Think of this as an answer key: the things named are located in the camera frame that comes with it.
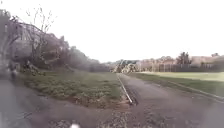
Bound pale bushes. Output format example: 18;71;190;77
111;59;141;74

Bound pale path edging strip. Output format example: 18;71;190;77
116;74;135;105
165;79;224;102

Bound grass patch with weeds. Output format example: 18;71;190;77
19;70;126;110

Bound grey gravel path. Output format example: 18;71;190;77
0;73;224;128

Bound wood of dark trees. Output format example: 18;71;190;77
0;6;112;80

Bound dark tree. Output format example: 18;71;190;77
175;51;193;66

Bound robot's own part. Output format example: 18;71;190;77
69;123;81;128

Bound green grass field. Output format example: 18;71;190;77
128;71;224;98

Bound building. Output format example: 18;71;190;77
191;53;224;66

